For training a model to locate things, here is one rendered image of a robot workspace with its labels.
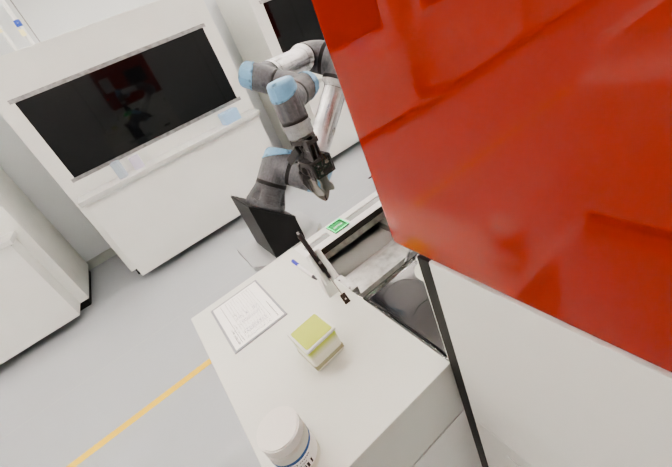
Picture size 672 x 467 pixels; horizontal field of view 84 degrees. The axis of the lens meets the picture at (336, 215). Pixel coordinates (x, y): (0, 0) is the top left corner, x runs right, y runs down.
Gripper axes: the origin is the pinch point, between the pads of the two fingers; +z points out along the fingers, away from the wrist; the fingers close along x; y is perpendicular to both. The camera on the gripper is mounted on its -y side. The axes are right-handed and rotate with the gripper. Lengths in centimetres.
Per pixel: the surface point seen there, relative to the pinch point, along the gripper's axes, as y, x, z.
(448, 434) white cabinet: 58, -20, 28
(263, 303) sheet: 10.4, -32.2, 11.2
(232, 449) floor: -45, -73, 108
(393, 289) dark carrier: 29.7, -5.0, 18.0
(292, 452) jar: 54, -44, 5
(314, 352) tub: 40, -32, 6
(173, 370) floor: -124, -87, 108
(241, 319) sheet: 10.3, -38.9, 11.3
